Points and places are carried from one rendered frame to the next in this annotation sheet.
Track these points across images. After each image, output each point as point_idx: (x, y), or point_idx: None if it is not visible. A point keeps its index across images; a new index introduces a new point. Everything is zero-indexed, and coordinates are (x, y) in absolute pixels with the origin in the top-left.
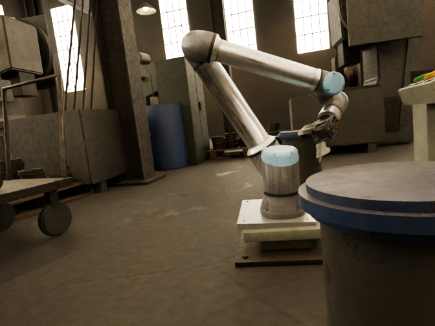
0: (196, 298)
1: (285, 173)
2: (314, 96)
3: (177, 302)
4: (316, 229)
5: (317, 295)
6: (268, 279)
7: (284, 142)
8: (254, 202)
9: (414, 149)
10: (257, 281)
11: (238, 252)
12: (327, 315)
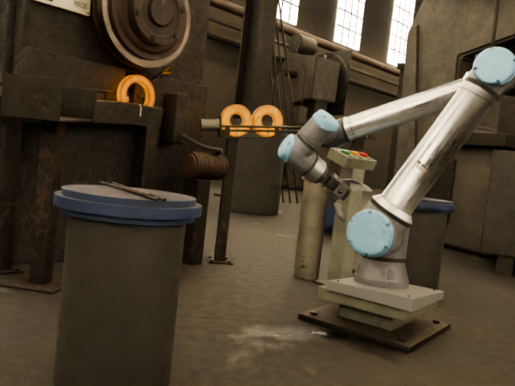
0: (494, 326)
1: None
2: (323, 142)
3: (511, 329)
4: None
5: None
6: (424, 315)
7: (180, 233)
8: (400, 294)
9: (351, 194)
10: (435, 317)
11: (441, 327)
12: (441, 251)
